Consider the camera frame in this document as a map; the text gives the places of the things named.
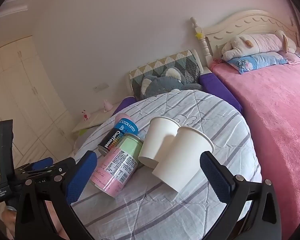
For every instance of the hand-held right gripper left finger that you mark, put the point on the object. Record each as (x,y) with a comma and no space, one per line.
(80,180)

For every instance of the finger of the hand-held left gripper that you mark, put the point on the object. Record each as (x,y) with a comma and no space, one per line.
(42,162)
(63,165)

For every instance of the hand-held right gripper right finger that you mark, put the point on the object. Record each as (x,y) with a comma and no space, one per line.
(215,177)

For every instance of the white paper cup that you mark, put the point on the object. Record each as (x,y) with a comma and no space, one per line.
(155,140)
(182,160)

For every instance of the pink green labelled can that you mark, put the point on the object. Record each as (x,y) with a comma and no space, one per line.
(115,170)

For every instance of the cream nightstand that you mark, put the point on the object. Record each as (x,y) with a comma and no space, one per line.
(95,121)

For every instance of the small white rabbit figurine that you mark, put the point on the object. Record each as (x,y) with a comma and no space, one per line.
(84,115)

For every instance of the cream wardrobe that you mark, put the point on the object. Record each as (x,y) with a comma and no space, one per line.
(22,92)

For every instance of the blue black labelled can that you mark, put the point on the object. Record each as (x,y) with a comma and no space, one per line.
(120,132)

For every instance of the small pink rabbit figurine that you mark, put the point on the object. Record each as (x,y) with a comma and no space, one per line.
(107,105)

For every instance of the pink fleece blanket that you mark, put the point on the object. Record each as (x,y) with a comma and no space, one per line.
(277,117)

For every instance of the purple bed bumper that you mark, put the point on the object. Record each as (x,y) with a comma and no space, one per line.
(125,103)
(215,87)

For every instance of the grey elephant plush toy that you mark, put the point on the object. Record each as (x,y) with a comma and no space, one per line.
(165,83)

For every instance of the blue printed pillow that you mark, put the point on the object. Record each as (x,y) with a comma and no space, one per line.
(257,61)

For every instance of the triangle patterned quilted cushion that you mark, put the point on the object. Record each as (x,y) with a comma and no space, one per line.
(160,63)

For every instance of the long pink plush toy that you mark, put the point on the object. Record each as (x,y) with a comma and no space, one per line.
(260,42)

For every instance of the yellow flower decoration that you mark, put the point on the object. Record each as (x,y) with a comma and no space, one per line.
(199,33)

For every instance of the pink printed pillow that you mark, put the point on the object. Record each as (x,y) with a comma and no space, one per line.
(298,55)

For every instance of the cream carved headboard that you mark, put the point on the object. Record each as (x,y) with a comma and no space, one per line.
(252,22)

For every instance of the white wall socket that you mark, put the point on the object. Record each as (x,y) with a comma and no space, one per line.
(100,88)

